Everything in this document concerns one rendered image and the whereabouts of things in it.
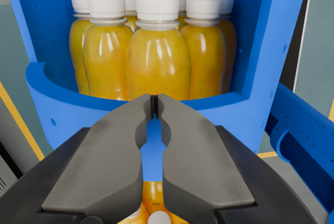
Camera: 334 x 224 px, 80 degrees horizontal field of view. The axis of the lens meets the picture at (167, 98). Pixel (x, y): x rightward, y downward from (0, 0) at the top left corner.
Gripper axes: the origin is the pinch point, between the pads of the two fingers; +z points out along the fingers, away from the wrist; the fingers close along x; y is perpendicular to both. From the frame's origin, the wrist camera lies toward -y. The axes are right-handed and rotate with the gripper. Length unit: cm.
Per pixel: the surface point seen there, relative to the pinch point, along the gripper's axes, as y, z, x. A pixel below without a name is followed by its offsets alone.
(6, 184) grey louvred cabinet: 132, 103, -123
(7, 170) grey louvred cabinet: 125, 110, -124
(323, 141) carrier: 45, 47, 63
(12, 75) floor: 47, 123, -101
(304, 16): 6, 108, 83
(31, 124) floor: 88, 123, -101
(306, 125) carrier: 45, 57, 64
